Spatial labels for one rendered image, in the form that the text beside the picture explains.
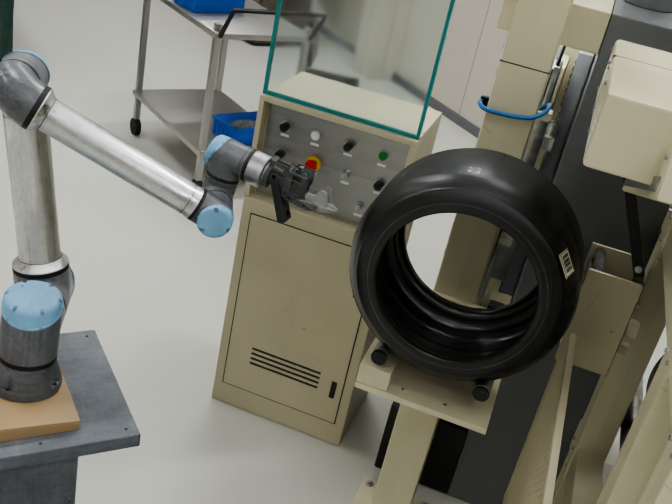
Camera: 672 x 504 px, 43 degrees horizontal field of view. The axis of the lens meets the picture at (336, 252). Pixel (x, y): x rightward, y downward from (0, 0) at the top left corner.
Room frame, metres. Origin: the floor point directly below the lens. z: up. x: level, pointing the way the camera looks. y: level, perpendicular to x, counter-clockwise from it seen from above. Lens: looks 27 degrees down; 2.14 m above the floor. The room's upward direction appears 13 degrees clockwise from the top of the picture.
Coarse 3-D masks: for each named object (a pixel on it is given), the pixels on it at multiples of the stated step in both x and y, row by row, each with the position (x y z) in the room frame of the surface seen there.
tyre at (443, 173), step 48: (384, 192) 1.93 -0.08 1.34; (432, 192) 1.85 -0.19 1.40; (480, 192) 1.84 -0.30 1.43; (528, 192) 1.86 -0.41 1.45; (384, 240) 1.86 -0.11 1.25; (528, 240) 1.79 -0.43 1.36; (576, 240) 1.89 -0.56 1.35; (384, 288) 2.08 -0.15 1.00; (576, 288) 1.81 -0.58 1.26; (384, 336) 1.86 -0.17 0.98; (432, 336) 2.03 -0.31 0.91; (480, 336) 2.05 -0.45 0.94; (528, 336) 1.78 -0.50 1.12
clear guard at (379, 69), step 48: (288, 0) 2.72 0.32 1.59; (336, 0) 2.69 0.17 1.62; (384, 0) 2.65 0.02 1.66; (432, 0) 2.62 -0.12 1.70; (288, 48) 2.72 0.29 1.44; (336, 48) 2.68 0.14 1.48; (384, 48) 2.65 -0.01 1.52; (432, 48) 2.61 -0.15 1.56; (288, 96) 2.71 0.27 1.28; (336, 96) 2.67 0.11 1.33; (384, 96) 2.64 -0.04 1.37
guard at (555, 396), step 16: (576, 336) 2.05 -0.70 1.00; (560, 368) 2.04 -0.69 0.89; (560, 384) 1.89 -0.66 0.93; (544, 400) 2.13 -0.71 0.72; (560, 400) 1.72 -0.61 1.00; (544, 416) 1.98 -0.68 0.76; (560, 416) 1.66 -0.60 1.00; (544, 432) 1.84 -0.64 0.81; (560, 432) 1.59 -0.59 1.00; (528, 448) 2.07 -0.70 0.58; (544, 448) 1.72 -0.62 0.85; (528, 464) 1.90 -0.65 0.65; (544, 464) 1.60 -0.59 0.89; (512, 480) 2.15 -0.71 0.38; (528, 480) 1.78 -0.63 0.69; (544, 480) 1.53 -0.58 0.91; (512, 496) 1.98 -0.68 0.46; (528, 496) 1.66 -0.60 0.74; (544, 496) 1.36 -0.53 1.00
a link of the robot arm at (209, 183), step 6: (210, 174) 2.06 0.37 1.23; (204, 180) 2.07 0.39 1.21; (210, 180) 2.05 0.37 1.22; (216, 180) 2.05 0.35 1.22; (222, 180) 2.04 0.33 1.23; (204, 186) 2.06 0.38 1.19; (210, 186) 2.04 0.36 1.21; (216, 186) 2.04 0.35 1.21; (222, 186) 2.04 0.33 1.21; (228, 186) 2.05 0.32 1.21; (234, 186) 2.07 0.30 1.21; (228, 192) 2.04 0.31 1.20; (234, 192) 2.08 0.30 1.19
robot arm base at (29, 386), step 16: (0, 368) 1.74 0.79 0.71; (16, 368) 1.73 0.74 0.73; (32, 368) 1.74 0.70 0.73; (48, 368) 1.77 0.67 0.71; (0, 384) 1.72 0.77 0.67; (16, 384) 1.72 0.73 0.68; (32, 384) 1.73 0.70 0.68; (48, 384) 1.76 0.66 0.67; (16, 400) 1.71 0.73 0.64; (32, 400) 1.72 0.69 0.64
